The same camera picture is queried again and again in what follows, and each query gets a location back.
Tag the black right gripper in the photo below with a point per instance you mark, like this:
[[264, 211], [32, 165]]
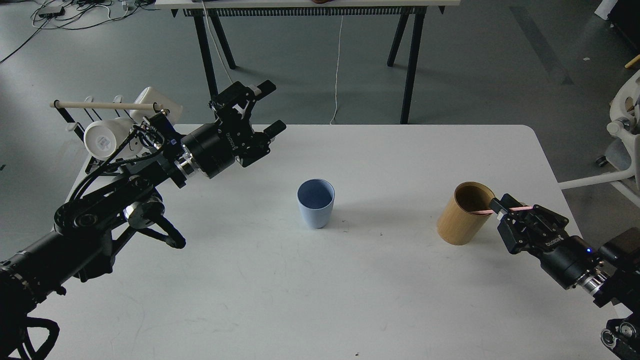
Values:
[[541, 233]]

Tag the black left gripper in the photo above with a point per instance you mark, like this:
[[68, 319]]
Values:
[[214, 147]]

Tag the blue cup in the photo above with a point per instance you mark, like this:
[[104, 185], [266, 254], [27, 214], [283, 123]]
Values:
[[315, 199]]

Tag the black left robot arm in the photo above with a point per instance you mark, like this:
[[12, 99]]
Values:
[[119, 199]]

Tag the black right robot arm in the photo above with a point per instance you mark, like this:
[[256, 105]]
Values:
[[610, 273]]

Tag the bamboo cylinder holder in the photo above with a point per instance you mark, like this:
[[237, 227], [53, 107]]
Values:
[[465, 213]]

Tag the white mug behind rack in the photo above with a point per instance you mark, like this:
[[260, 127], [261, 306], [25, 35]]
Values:
[[151, 96]]

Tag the background table with black legs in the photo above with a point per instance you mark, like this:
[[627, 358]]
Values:
[[312, 25]]

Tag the black wire mug rack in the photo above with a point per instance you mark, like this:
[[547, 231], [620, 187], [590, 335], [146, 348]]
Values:
[[79, 115]]

